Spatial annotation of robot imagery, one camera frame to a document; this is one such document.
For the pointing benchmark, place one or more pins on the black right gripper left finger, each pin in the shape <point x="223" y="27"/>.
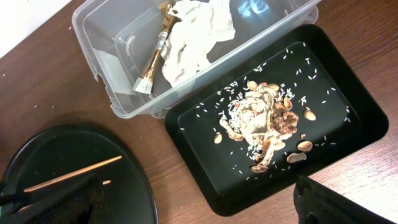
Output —
<point x="79" y="202"/>

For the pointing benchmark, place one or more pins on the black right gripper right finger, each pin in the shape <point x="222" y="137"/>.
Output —
<point x="317" y="204"/>

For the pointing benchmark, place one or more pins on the wooden chopstick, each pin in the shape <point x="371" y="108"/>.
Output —
<point x="106" y="182"/>
<point x="72" y="174"/>

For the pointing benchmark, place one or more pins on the brown foil wrapper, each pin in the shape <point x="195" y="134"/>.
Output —
<point x="144" y="83"/>

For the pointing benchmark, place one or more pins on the white paper napkin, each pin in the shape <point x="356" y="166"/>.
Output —
<point x="201" y="26"/>

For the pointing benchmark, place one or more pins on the round black tray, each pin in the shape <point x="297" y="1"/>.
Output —
<point x="65" y="148"/>

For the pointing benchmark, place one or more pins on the black rectangular tray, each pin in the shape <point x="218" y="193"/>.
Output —
<point x="374" y="124"/>

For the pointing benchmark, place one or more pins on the food scraps pile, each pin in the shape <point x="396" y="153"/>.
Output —
<point x="285" y="112"/>

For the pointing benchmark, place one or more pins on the clear plastic bin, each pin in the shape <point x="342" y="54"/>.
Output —
<point x="118" y="37"/>

